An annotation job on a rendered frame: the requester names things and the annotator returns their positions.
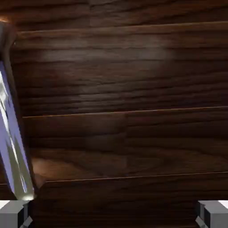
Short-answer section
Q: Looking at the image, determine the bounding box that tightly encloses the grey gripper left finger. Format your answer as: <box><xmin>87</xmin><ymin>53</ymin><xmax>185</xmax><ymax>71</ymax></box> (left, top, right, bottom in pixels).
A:
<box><xmin>0</xmin><ymin>199</ymin><xmax>34</xmax><ymax>228</ymax></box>

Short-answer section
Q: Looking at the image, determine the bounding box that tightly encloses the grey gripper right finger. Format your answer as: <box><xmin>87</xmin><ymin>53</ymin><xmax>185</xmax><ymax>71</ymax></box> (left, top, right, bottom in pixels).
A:
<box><xmin>195</xmin><ymin>199</ymin><xmax>228</xmax><ymax>228</ymax></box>

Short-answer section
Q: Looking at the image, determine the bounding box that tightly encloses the dark wood cabinet door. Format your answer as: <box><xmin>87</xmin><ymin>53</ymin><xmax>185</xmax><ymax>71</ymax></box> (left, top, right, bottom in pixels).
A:
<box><xmin>0</xmin><ymin>0</ymin><xmax>228</xmax><ymax>228</ymax></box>

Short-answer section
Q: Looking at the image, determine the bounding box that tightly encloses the curved shiny metal handle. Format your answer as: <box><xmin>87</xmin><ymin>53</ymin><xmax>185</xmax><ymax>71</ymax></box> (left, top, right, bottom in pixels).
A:
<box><xmin>0</xmin><ymin>20</ymin><xmax>37</xmax><ymax>201</ymax></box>

